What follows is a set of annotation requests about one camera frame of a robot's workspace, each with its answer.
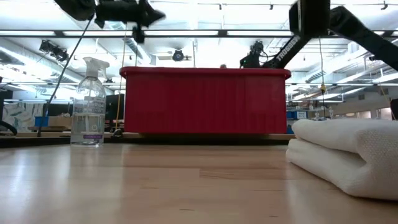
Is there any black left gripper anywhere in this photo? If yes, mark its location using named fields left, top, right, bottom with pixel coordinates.
left=94, top=0, right=167, bottom=29

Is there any hanging cable with yellow plug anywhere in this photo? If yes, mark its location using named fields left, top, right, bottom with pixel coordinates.
left=317, top=37, right=327, bottom=121

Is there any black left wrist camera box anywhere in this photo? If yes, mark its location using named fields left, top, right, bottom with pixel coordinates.
left=132, top=26, right=146, bottom=44

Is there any black track spotlight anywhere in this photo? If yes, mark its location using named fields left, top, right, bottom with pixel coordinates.
left=39, top=39, right=70, bottom=62

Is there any black overhead frame bar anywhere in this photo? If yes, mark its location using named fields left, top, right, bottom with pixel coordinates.
left=0, top=29, right=398, bottom=39

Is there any cardboard box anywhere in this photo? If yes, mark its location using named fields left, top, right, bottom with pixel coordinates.
left=48, top=115, right=74, bottom=128

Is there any blue storage bin with label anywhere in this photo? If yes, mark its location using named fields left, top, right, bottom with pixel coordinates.
left=285, top=110, right=308, bottom=121

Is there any black monitor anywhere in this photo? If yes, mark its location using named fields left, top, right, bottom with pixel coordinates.
left=105, top=93, right=126, bottom=122

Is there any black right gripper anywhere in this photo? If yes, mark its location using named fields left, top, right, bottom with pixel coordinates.
left=239, top=51, right=264, bottom=69

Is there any thin yellow hanging cable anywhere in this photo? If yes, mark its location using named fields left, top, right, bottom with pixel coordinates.
left=114, top=30, right=127, bottom=131

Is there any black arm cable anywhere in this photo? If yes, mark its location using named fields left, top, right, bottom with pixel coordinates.
left=36, top=14, right=96, bottom=138

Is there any clear spray bottle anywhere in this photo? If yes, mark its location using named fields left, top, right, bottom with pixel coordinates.
left=70, top=57, right=111, bottom=147

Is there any plain blue storage bin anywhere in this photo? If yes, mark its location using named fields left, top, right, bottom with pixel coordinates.
left=34, top=116, right=50, bottom=128

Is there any black hanging device with cable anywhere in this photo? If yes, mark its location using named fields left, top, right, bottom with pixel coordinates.
left=251, top=40, right=269, bottom=58

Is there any red plastic bin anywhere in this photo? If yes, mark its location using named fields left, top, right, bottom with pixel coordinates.
left=119, top=66, right=292, bottom=135

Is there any folded white towel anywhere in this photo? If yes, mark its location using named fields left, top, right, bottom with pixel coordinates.
left=285, top=118, right=398, bottom=202

